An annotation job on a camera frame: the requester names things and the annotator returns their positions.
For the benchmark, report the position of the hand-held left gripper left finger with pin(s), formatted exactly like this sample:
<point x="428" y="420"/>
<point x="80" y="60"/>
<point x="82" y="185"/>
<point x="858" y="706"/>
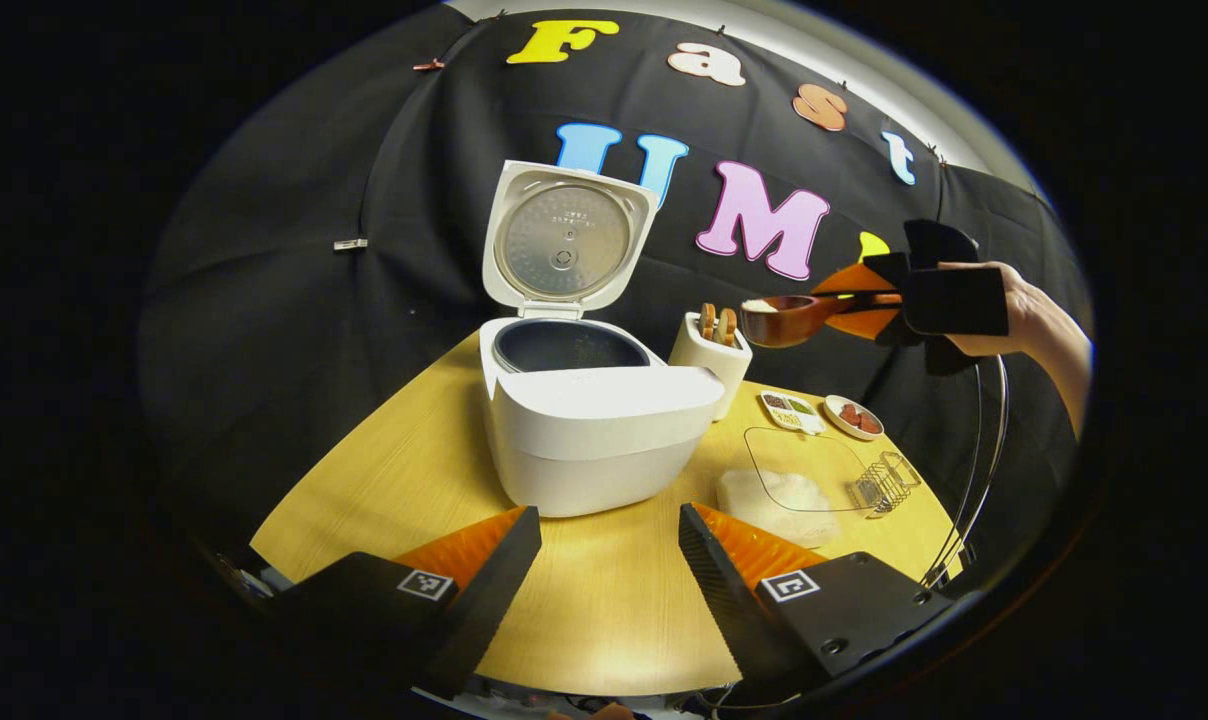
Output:
<point x="484" y="600"/>

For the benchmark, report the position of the black backdrop cloth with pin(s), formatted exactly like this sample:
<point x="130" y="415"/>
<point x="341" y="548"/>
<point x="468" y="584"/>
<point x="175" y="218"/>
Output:
<point x="284" y="300"/>

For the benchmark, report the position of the white divided dish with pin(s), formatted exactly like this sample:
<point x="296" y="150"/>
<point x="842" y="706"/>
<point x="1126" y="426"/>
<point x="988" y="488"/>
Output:
<point x="809" y="422"/>

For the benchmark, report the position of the brown wooden spoon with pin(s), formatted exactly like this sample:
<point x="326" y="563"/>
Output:
<point x="784" y="325"/>

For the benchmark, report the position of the white toaster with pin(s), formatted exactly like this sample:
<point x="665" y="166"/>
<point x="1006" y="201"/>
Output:
<point x="709" y="365"/>

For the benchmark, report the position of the clear rice container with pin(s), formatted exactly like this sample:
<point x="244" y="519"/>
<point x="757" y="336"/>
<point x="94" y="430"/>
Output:
<point x="784" y="500"/>

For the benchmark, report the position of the red meat piece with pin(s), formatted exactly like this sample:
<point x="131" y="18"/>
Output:
<point x="850" y="415"/>
<point x="868" y="423"/>

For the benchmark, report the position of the white rice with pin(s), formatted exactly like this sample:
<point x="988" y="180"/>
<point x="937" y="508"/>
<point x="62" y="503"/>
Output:
<point x="761" y="305"/>

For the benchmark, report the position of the white round plate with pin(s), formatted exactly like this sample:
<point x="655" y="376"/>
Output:
<point x="836" y="408"/>

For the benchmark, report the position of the white rice cooker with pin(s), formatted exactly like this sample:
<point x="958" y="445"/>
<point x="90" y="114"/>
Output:
<point x="594" y="430"/>

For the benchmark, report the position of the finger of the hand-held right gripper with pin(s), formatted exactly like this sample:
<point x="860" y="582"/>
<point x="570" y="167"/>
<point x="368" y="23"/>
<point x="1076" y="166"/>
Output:
<point x="864" y="322"/>
<point x="854" y="280"/>

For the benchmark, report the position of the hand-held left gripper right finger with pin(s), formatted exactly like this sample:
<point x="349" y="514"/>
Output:
<point x="724" y="590"/>

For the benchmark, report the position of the bread slice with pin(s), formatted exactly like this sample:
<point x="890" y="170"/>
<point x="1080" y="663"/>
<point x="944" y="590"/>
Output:
<point x="728" y="327"/>
<point x="708" y="322"/>

